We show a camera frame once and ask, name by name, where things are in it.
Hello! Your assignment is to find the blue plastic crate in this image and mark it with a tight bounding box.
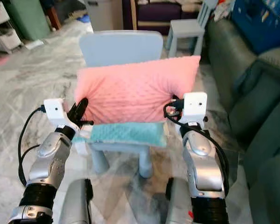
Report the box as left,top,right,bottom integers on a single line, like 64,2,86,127
231,0,280,55

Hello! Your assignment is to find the green cabinet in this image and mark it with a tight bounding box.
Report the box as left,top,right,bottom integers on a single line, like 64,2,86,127
2,0,52,42

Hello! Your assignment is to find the silver left robot leg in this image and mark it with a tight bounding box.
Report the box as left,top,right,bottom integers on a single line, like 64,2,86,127
63,178,94,224

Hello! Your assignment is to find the silver right robot leg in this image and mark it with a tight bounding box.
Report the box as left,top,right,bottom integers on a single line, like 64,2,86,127
166,177,194,224

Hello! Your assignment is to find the grey-green leather sofa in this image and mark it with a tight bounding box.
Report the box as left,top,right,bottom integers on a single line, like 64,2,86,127
205,18,280,224

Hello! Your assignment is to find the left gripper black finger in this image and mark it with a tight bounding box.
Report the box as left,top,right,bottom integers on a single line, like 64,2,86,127
69,97,90,120

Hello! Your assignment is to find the white drawer shelf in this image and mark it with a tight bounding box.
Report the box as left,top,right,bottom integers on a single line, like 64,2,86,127
0,0,23,53

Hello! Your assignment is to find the purple upholstered bench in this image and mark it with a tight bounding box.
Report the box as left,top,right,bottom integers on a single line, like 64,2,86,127
121,0,206,35

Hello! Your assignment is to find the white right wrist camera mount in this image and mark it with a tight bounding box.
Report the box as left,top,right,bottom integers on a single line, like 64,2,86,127
180,92,207,124

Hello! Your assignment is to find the silver robot leg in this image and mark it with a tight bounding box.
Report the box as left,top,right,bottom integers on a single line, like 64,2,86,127
166,177,194,224
63,178,94,224

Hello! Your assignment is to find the light blue plastic chair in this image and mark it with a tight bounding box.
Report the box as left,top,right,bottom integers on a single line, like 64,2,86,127
165,0,212,57
78,31,169,179

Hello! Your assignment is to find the teal dotted cushion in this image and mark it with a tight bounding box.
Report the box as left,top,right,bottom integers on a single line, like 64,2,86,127
72,122,168,149

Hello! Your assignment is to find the grey bin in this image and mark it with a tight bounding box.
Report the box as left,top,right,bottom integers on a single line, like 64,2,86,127
85,0,125,33

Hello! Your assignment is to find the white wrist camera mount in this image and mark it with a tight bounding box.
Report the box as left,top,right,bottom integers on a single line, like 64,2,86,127
180,92,207,124
44,98,69,127

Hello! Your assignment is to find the pink dotted fleece pillow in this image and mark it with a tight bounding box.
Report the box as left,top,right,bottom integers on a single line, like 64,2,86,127
75,55,201,126

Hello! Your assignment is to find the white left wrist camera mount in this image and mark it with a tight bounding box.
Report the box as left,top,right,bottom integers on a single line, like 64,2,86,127
44,98,69,127

